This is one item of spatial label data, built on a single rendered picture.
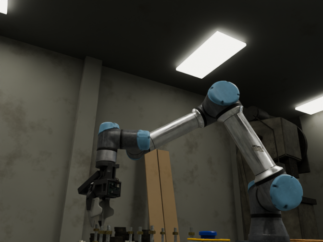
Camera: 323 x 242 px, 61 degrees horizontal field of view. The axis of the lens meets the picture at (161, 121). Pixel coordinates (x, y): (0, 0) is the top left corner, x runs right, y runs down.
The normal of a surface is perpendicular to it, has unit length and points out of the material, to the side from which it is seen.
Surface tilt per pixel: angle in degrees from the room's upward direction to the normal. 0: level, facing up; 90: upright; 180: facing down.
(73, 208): 90
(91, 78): 90
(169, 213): 77
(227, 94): 83
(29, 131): 90
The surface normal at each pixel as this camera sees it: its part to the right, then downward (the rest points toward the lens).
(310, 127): -0.87, -0.20
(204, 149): 0.48, -0.33
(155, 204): 0.47, -0.54
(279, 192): 0.14, -0.26
